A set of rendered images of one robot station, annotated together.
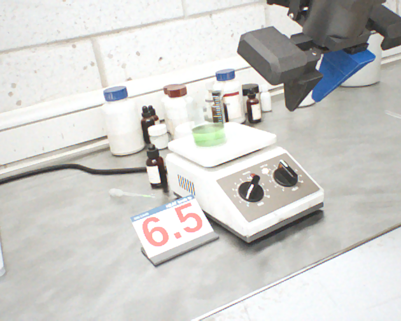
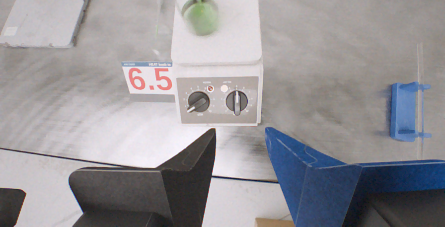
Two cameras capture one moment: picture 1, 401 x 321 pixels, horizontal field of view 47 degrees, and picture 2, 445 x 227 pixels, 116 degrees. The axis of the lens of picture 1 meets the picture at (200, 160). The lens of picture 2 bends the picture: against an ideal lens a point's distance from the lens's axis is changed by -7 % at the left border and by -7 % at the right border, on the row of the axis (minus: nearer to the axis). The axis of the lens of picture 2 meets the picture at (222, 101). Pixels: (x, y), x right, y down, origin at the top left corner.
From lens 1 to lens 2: 52 cm
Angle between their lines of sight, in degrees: 60
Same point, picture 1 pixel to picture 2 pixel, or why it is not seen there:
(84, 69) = not seen: outside the picture
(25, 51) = not seen: outside the picture
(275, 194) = (217, 112)
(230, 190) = (183, 93)
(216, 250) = (166, 114)
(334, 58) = (310, 206)
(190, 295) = (128, 144)
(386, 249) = (245, 197)
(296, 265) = not seen: hidden behind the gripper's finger
